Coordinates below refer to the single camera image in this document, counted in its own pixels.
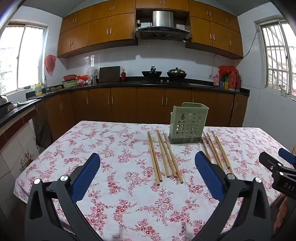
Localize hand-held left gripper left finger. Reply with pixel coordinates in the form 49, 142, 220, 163
24, 152, 103, 241

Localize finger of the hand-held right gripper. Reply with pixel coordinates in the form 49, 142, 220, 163
258, 151, 286, 183
278, 148, 296, 165

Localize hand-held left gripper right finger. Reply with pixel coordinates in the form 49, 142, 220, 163
195, 151, 272, 241

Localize green perforated utensil holder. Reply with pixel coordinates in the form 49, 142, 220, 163
168, 102, 209, 144

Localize person's right forearm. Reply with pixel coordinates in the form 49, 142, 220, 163
276, 196, 296, 232

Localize pink floral tablecloth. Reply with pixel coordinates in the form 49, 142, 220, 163
14, 120, 296, 241

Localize wooden base cabinets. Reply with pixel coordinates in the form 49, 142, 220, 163
37, 86, 249, 149

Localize tall red sauce bottles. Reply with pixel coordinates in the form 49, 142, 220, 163
229, 71, 242, 91

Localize green basin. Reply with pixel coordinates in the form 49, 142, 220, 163
62, 79, 78, 88

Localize grey dish cloth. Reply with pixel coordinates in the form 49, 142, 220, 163
14, 98, 38, 107

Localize red and white plastic bag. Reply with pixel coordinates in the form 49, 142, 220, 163
77, 75, 93, 85

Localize barred window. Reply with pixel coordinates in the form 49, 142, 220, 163
254, 19, 296, 100

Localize red plastic bag on bottles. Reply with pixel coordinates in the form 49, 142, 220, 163
218, 65, 238, 76

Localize gas stove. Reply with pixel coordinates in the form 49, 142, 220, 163
140, 79, 190, 85

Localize clear plastic bag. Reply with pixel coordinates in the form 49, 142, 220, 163
87, 67, 97, 84

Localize dark cutting board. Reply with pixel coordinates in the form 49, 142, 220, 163
99, 66, 121, 83

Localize black pot with lid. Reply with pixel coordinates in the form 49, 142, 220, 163
166, 67, 187, 79

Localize black wok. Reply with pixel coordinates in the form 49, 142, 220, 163
142, 66, 163, 78

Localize hanging red plastic bag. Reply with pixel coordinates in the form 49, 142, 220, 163
44, 55, 57, 76

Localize sliding glass window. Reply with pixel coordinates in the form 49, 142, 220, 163
0, 22, 49, 95

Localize steel range hood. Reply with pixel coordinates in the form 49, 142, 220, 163
134, 10, 192, 42

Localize wall cable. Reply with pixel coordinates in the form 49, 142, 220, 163
209, 30, 258, 79

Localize wooden wall cabinet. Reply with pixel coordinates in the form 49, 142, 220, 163
135, 0, 190, 12
186, 0, 244, 59
57, 0, 138, 58

